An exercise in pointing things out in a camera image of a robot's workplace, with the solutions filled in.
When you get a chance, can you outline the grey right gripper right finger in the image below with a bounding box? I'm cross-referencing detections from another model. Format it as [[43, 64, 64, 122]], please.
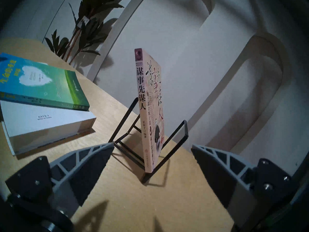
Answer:
[[191, 144, 299, 228]]

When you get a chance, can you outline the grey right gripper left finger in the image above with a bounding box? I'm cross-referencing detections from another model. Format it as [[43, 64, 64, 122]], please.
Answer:
[[5, 142, 114, 216]]

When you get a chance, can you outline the thick white book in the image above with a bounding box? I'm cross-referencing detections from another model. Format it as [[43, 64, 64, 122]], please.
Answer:
[[0, 100, 97, 156]]

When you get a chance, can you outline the blue green paperback book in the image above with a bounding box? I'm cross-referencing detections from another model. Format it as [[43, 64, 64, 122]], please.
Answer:
[[0, 53, 90, 111]]

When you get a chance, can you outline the beige book with calligraphy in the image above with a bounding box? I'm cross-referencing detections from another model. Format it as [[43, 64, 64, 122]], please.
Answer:
[[134, 48, 167, 173]]

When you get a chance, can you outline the white plant tag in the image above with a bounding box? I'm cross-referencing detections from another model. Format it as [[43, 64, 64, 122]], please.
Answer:
[[76, 16, 90, 29]]

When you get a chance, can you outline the tall dark green plant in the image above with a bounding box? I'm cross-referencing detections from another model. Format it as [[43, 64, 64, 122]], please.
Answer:
[[45, 0, 125, 65]]

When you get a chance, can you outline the black wire book rack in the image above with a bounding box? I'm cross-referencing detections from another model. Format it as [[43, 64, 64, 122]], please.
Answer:
[[109, 97, 189, 184]]

